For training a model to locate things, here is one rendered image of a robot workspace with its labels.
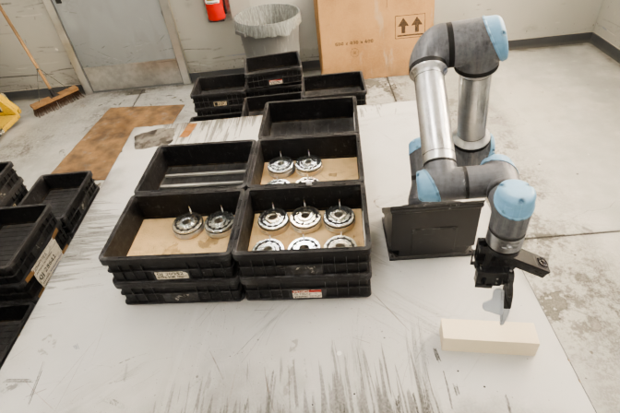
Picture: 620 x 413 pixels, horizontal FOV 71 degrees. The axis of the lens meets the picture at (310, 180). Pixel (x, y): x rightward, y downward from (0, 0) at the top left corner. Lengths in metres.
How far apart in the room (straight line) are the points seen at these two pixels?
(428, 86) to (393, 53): 3.10
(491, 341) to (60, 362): 1.22
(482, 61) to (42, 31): 4.28
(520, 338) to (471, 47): 0.76
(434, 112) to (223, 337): 0.87
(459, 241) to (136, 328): 1.05
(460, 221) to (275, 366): 0.70
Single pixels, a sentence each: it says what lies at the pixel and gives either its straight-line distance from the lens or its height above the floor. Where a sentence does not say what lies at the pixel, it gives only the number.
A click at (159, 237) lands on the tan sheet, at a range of 1.56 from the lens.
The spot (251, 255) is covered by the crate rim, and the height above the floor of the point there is 0.92.
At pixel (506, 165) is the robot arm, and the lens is 1.04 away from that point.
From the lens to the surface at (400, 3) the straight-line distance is 4.17.
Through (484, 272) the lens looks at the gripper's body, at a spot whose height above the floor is 1.04.
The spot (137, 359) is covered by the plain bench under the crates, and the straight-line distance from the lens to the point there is 1.46.
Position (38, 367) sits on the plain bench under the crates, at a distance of 1.60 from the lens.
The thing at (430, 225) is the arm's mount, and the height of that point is 0.85.
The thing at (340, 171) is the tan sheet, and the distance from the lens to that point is 1.65.
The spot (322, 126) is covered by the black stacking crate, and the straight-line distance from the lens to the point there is 1.93.
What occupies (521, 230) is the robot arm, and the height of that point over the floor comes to 1.17.
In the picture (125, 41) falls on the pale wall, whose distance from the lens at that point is 4.63.
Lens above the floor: 1.84
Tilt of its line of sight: 38 degrees down
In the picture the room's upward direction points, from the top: 7 degrees counter-clockwise
